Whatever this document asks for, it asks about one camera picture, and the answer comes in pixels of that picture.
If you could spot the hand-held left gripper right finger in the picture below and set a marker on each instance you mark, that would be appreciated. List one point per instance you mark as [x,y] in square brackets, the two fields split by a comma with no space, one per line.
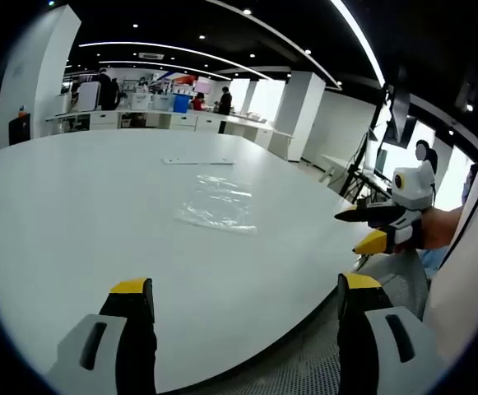
[370,349]

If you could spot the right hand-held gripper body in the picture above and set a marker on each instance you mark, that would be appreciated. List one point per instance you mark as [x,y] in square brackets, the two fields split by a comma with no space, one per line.
[417,189]

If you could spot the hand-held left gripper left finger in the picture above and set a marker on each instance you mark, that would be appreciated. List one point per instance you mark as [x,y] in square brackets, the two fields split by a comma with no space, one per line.
[98,370]

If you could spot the clear plastic food packaging bag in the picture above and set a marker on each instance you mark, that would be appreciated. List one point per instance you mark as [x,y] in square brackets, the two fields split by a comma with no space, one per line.
[218,205]

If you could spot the person's right hand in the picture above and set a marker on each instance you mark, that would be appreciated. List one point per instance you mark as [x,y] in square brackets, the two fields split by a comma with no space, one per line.
[440,228]

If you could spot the grey mesh office chair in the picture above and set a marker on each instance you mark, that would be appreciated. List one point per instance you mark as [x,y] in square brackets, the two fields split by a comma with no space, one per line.
[403,280]

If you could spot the black tripod stand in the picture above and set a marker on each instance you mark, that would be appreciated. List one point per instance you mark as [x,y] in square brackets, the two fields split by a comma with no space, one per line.
[360,164]

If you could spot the white side desk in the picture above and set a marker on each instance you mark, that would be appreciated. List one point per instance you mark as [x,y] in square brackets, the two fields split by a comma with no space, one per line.
[337,162]

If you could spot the black hanging monitor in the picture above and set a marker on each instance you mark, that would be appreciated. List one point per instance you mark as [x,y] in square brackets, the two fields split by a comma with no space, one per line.
[401,111]

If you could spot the long white counter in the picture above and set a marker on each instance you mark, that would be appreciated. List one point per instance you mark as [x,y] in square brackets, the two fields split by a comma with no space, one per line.
[181,121]

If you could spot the blue plastic bin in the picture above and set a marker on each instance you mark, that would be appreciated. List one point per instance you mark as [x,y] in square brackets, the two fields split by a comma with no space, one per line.
[180,103]

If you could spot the black cabinet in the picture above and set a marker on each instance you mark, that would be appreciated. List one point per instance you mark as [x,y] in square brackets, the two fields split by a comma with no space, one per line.
[18,129]

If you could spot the white storage box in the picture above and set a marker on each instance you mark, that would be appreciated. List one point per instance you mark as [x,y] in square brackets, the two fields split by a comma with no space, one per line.
[140,100]

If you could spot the white board panel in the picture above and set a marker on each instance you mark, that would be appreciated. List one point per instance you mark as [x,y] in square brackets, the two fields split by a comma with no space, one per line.
[87,96]

